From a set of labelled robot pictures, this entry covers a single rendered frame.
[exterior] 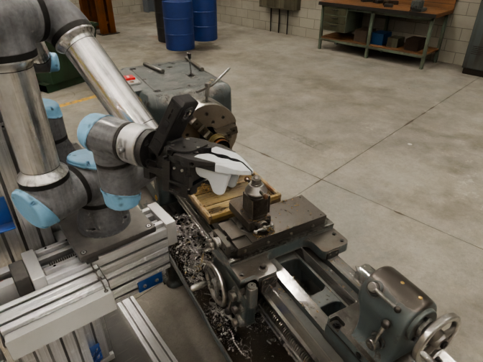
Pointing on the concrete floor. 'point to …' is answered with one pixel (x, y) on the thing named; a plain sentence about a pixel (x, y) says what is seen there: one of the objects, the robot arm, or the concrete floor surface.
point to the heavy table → (100, 15)
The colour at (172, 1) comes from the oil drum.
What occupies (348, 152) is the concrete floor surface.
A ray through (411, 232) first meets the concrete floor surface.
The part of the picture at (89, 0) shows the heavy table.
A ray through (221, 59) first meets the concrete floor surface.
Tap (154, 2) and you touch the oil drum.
